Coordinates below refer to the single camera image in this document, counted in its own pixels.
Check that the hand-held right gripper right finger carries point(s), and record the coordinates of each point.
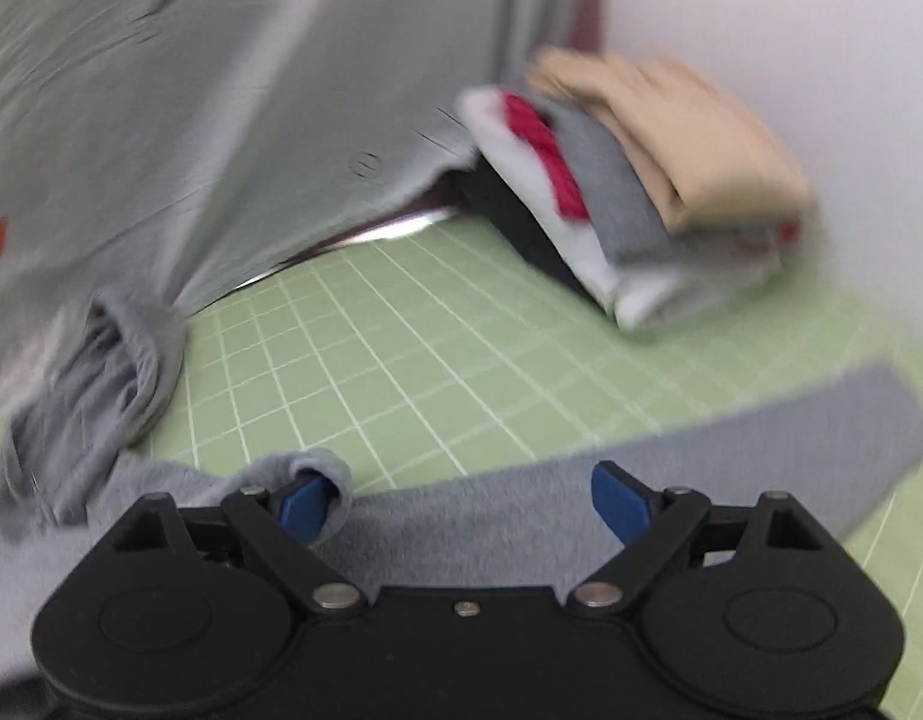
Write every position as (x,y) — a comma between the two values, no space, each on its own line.
(618,502)

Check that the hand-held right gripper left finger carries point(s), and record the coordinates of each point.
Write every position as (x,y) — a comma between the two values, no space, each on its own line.
(304,504)

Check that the grey hooded sweatshirt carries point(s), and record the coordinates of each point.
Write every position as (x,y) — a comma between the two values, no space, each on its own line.
(469,517)

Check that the stack of folded clothes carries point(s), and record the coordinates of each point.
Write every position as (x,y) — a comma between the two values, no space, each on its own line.
(521,180)

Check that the green grid mat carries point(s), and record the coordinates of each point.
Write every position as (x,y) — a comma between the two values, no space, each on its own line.
(431,360)

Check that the grey folded garment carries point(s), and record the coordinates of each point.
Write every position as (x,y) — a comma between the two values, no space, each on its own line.
(611,180)

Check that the beige folded garment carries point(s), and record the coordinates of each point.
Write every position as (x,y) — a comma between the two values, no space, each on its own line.
(701,135)

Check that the carrot print grey sheet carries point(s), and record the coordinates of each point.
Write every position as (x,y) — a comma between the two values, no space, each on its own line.
(206,90)

